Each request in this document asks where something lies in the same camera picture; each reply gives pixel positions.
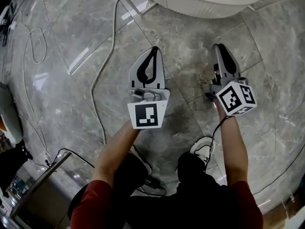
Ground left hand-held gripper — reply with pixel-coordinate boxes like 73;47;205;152
127;46;171;130

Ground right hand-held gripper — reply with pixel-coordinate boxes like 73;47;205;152
204;43;258;116

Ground person's left forearm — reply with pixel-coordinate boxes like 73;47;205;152
91;121;142;188

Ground person's right forearm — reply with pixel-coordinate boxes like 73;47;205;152
217;103;250;187

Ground person's right white shoe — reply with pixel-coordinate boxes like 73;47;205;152
189;136;216;169

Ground black power adapter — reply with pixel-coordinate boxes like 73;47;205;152
142;178;161;188

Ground person's black trousers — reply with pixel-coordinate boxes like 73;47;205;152
68;151;239;229

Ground grey-white cushion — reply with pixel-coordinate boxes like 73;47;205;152
0;82;24;145

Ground black white floor device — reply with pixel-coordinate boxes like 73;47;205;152
0;4;15;27

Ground person's red shirt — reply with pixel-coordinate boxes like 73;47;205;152
69;179;264;229

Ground orange cushion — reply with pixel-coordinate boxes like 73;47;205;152
0;115;8;133

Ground glass side table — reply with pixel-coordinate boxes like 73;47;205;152
9;148;96;229

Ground black bag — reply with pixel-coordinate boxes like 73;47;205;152
0;139;33;193

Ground cardboard box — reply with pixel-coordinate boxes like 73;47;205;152
261;197;305;229

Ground thick white cable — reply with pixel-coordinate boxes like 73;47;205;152
90;0;133;146

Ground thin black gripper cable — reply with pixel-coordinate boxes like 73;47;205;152
194;115;236;174

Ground thin white cable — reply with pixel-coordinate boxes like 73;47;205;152
14;10;58;162

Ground black adapter cable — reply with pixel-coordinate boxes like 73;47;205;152
132;181;167;197

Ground long black floor cable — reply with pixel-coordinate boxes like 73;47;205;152
252;143;305;196

